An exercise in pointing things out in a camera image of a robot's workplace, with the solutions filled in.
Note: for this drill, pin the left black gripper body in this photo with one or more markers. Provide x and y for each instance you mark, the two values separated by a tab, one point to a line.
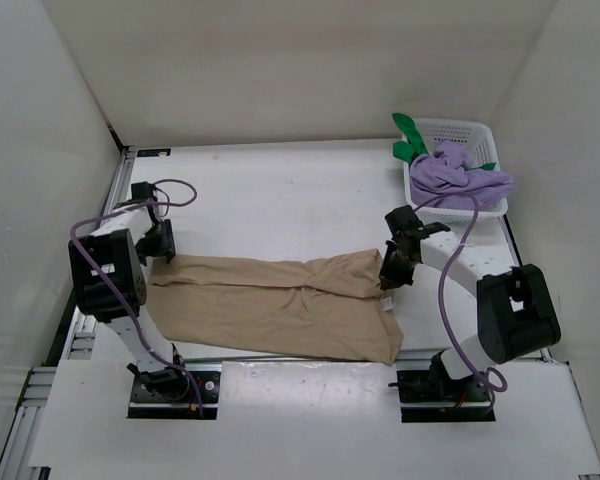
161	244

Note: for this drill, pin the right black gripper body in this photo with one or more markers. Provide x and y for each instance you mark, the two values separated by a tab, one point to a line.
393	265

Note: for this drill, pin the beige t shirt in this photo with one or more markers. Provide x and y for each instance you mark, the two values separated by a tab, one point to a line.
323	308

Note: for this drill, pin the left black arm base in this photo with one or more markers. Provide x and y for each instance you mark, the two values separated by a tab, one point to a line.
171	395

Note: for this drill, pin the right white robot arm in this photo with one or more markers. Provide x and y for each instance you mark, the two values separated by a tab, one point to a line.
514	311

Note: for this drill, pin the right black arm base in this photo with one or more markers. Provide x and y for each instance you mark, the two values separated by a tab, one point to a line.
457	401

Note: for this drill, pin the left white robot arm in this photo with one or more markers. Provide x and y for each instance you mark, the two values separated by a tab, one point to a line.
111	259

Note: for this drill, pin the purple t shirt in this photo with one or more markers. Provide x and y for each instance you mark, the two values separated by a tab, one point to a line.
448	179

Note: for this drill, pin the green t shirt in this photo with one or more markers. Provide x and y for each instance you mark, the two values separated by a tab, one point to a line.
412	145

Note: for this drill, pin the blue label sticker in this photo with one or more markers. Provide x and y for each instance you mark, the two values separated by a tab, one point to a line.
150	153

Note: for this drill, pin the white plastic basket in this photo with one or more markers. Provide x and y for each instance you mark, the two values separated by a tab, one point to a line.
476	138

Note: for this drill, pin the aluminium frame rail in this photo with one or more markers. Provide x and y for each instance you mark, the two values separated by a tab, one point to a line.
41	196

